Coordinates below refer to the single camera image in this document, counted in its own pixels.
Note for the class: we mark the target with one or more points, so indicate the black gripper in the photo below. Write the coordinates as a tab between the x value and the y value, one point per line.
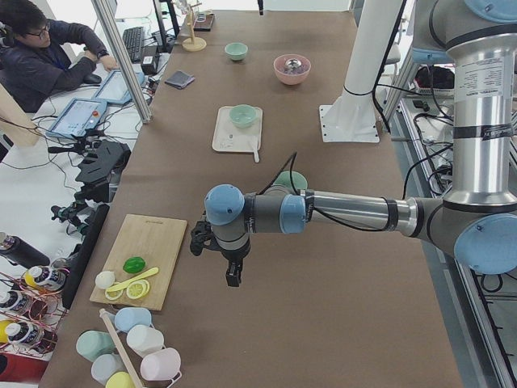
233	257

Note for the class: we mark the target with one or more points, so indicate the green bowl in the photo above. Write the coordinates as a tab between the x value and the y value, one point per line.
236	51
291	179
242	116

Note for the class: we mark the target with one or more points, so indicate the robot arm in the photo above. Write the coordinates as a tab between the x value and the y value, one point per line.
475	221

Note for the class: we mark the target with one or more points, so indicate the yellow plastic knife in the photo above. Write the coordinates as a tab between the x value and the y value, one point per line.
126	283

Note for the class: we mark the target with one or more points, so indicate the lemon slice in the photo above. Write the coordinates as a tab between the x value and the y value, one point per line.
138	289
113	295

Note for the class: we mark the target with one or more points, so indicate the green lime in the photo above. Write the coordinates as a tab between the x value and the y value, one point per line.
134	264

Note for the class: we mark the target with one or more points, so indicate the white cup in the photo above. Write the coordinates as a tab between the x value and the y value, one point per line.
144	340

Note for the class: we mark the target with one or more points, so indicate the pink cup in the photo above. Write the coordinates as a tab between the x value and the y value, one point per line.
162	365

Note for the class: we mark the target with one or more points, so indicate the blue cup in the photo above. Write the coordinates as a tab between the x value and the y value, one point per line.
129	317

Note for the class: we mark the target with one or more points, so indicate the white garlic bulb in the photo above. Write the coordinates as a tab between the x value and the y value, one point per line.
105	279

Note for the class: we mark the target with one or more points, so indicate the white ceramic spoon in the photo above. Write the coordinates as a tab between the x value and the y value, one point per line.
254	147

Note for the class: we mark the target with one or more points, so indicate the cream serving tray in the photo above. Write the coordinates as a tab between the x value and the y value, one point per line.
229	139

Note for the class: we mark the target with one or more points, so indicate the yellow cup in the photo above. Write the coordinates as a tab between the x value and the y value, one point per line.
120	380

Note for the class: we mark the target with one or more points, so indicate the green bowl on tray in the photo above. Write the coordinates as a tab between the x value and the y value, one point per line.
242	116

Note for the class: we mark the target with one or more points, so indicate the grey cup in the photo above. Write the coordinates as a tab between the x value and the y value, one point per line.
105	366

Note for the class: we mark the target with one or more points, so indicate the green cup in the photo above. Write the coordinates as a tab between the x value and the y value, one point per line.
92	344

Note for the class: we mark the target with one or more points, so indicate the grey folded cloth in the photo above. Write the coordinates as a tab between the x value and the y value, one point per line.
180	80

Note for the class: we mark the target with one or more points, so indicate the pink bowl with ice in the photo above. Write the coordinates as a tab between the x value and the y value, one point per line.
295	77

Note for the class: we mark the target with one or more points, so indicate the blue teach pendant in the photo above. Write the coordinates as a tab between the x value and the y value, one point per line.
78	117
113	89

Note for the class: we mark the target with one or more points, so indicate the black water bottle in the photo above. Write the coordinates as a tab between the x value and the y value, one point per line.
21	253

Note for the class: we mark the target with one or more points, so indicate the wooden mug stand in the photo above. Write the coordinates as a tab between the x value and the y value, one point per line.
193	43

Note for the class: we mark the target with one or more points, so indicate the black keyboard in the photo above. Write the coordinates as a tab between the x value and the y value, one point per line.
133	39

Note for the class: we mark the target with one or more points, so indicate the seated person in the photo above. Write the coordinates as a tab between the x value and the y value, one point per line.
48	55

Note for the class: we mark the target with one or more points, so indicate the black camera bracket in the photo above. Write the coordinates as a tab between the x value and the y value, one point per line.
202	238

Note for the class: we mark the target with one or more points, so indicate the white camera pole mount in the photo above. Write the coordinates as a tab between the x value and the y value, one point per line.
352	117

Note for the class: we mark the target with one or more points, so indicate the aluminium frame post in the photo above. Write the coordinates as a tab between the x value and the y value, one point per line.
107	20

